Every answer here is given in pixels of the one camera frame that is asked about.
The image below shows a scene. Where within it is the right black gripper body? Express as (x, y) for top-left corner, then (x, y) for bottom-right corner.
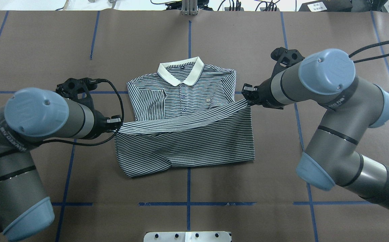
(254, 47), (305, 109)

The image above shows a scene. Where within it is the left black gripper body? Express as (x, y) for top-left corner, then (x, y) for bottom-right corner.
(56, 78), (114, 139)

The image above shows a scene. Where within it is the navy white striped polo shirt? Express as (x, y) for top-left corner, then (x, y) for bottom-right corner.
(115, 57), (255, 177)

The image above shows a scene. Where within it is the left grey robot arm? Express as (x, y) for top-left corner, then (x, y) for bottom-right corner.
(0, 78), (124, 242)

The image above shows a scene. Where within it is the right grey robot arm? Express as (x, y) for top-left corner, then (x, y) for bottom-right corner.
(242, 47), (389, 210)

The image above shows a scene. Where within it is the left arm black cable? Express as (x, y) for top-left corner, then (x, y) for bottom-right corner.
(40, 79), (125, 147)

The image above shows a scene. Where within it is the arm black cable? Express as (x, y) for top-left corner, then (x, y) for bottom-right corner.
(348, 39), (389, 64)
(40, 79), (125, 147)

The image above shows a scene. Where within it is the aluminium frame post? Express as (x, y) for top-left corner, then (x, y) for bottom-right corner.
(182, 0), (198, 16)

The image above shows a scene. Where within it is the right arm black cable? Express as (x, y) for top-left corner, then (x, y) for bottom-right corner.
(348, 39), (389, 64)

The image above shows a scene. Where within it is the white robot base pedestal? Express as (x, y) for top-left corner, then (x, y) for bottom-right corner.
(143, 231), (232, 242)

